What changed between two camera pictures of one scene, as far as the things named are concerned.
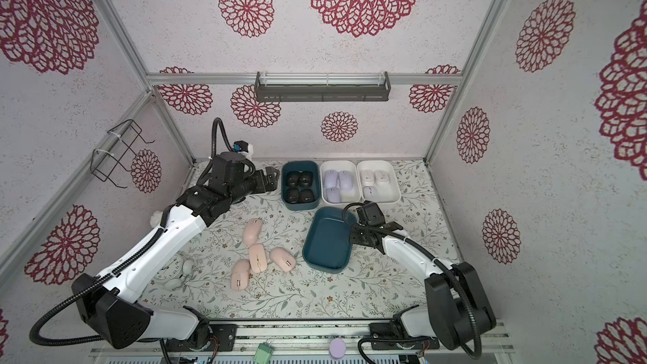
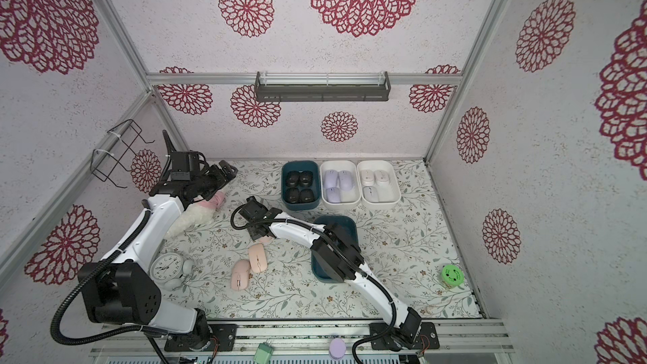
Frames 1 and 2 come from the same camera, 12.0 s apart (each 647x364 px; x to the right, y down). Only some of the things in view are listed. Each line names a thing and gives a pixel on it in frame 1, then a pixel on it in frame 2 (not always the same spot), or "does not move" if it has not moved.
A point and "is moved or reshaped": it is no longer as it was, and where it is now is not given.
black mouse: [307, 195] does not move
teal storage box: [300, 184] does not move
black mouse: [292, 179] does not move
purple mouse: [333, 195] does not move
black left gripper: [271, 180] -> [221, 179]
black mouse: [306, 179] does not move
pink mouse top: [251, 229] is moved or reshaped
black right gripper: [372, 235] -> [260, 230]
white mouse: [367, 178] does not move
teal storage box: [327, 248] is moved or reshaped
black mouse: [292, 195] does not move
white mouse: [382, 177] does not move
